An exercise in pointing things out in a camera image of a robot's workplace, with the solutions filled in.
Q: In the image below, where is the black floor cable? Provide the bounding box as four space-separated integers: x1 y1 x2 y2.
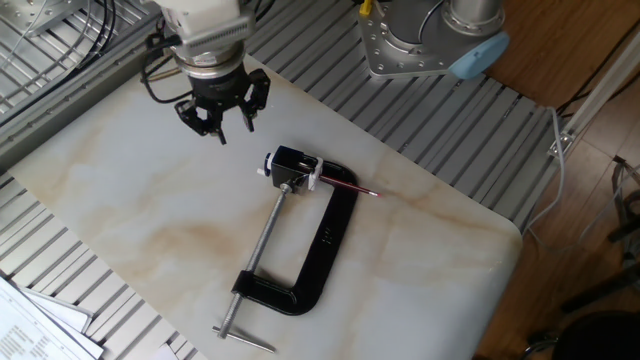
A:
554 28 640 117

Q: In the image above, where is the silver perforated metal bracket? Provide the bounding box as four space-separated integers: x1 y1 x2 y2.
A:
0 0 90 39

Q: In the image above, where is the single printed paper sheet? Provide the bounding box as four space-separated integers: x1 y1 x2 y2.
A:
148 341 182 360

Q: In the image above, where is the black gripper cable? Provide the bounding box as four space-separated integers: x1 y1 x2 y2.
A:
140 30 197 106

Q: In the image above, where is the black cable on table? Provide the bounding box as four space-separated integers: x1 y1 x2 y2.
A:
0 0 118 129

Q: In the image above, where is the grey cable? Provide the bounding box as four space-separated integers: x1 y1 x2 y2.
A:
522 106 569 237

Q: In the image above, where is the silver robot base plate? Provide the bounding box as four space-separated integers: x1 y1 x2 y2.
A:
357 3 469 79

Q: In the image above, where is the stack of printed papers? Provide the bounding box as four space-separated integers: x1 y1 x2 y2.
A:
0 273 106 360

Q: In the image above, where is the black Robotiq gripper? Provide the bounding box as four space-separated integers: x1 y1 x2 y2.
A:
173 63 273 147

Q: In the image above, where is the black crank pencil sharpener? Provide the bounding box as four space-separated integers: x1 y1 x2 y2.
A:
256 144 325 197

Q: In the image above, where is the black cable by robot base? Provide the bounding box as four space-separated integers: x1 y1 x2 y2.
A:
243 0 277 22

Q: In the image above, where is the brown tangled cable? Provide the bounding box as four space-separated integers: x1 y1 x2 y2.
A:
610 154 640 229

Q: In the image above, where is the black C-clamp with steel screw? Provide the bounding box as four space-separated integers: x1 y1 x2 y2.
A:
211 162 360 355

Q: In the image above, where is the aluminium frame profile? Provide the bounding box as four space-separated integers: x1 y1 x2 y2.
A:
546 32 640 159

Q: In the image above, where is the marble pattern board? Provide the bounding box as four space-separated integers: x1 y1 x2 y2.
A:
7 53 524 360

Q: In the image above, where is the red pencil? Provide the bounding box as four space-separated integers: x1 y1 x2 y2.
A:
299 167 384 199

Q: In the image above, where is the grey aluminium rail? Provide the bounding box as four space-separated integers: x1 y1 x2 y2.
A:
0 29 162 174

